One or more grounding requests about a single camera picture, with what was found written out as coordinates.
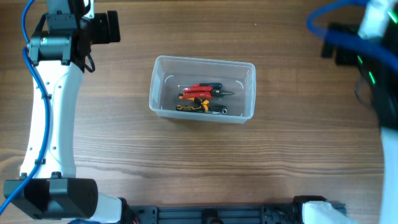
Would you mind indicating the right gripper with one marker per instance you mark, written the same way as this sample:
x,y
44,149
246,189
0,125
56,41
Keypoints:
x,y
347,58

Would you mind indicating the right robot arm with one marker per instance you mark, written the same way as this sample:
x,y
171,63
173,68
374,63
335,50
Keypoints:
x,y
372,46

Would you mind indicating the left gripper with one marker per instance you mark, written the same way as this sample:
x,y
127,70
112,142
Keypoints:
x,y
102,20

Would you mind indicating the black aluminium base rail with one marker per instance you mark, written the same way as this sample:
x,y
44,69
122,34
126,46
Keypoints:
x,y
275,213

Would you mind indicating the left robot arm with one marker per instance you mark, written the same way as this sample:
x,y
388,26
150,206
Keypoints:
x,y
57,54

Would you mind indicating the orange black needle-nose pliers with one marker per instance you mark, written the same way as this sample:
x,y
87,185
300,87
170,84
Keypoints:
x,y
200,106

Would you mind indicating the silver socket wrench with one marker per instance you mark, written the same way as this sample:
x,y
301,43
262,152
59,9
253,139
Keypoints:
x,y
223,111

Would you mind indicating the red black screwdriver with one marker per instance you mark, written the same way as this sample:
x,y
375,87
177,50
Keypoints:
x,y
213,85

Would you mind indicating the red handled cutting pliers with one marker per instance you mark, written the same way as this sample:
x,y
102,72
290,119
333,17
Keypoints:
x,y
205,92

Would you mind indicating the clear plastic container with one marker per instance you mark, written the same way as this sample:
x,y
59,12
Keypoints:
x,y
169,72

